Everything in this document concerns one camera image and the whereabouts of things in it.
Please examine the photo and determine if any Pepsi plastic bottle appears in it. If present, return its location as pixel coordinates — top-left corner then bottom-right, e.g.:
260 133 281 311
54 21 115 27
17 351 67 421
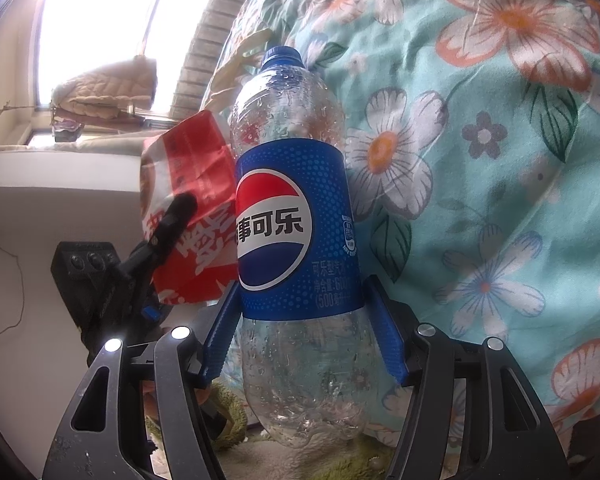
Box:
230 47 377 448

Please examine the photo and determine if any beige quilted jacket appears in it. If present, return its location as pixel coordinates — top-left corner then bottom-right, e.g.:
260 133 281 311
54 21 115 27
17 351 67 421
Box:
50 55 158 119

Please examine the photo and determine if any floral teal quilt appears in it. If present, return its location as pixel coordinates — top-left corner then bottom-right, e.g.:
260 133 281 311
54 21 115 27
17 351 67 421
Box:
206 0 600 437

